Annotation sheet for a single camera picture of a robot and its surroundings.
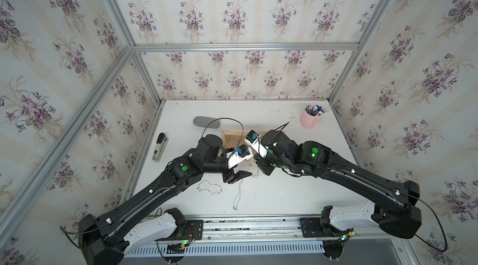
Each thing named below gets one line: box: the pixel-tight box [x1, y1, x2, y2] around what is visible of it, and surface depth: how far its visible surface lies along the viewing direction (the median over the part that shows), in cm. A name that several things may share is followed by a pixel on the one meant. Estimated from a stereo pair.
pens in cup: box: [303, 104, 329, 117], surface depth 103 cm
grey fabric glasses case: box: [192, 115, 221, 129], surface depth 107 cm
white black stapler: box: [151, 132, 169, 163], surface depth 97 cm
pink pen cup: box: [300, 105, 322, 130], surface depth 104 cm
